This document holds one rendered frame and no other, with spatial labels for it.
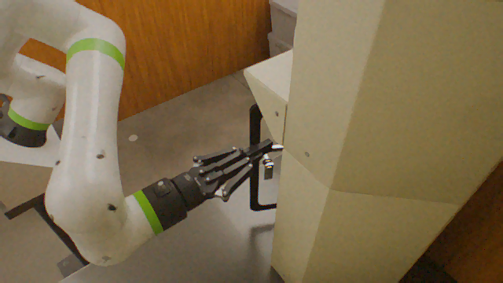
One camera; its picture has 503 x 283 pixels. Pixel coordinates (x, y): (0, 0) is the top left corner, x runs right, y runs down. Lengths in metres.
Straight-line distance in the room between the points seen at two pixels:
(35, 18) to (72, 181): 0.39
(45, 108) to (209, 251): 0.67
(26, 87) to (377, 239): 1.02
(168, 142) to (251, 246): 1.73
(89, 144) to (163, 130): 2.16
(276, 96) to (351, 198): 0.20
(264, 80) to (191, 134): 2.11
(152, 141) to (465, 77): 2.41
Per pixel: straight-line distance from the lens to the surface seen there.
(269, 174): 0.84
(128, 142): 2.70
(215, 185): 0.68
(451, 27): 0.38
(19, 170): 1.20
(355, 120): 0.43
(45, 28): 0.82
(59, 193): 0.53
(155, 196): 0.64
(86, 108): 0.64
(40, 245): 2.40
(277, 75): 0.57
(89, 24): 0.83
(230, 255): 0.99
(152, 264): 1.01
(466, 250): 1.01
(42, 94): 1.19
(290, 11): 2.86
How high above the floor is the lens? 1.84
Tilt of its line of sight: 47 degrees down
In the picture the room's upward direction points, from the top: straight up
